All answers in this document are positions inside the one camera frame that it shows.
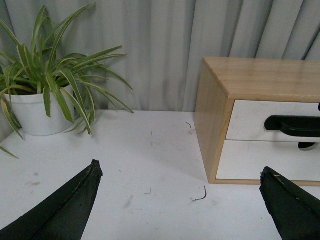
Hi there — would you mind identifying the green spider plant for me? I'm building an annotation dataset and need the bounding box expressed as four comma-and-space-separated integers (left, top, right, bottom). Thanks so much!
0, 2, 135, 160

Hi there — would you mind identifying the white plant pot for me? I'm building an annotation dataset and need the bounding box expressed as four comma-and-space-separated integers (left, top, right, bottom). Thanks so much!
4, 93, 73, 136

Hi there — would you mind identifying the grey curtain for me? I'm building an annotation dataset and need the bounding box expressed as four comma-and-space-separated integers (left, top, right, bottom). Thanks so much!
0, 0, 320, 112

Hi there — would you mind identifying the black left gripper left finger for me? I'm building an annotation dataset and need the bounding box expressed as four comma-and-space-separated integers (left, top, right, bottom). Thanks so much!
0, 159, 103, 240

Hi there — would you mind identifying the white lower drawer front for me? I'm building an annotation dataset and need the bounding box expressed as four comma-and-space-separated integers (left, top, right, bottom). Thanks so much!
216, 140, 320, 181

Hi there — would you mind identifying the white drawer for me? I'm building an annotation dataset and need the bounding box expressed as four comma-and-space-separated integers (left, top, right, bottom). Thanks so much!
226, 100, 320, 143
216, 140, 320, 181

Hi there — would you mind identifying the light wooden drawer cabinet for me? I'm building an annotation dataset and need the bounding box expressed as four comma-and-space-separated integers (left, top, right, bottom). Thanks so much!
194, 57, 320, 187

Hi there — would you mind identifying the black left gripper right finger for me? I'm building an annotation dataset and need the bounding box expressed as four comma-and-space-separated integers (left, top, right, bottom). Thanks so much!
259, 166, 320, 240

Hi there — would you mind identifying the black upper drawer handle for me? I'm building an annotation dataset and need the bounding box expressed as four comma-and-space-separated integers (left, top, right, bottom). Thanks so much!
264, 115, 320, 138

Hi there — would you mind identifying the white upper drawer front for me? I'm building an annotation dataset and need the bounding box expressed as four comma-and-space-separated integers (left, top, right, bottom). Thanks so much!
226, 100, 320, 143

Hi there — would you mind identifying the black drawer handle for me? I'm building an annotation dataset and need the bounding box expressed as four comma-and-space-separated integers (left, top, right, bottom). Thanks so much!
264, 115, 320, 138
298, 142, 318, 151

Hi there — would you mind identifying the black lower drawer handle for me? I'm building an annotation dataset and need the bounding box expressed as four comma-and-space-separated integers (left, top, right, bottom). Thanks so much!
298, 142, 318, 151

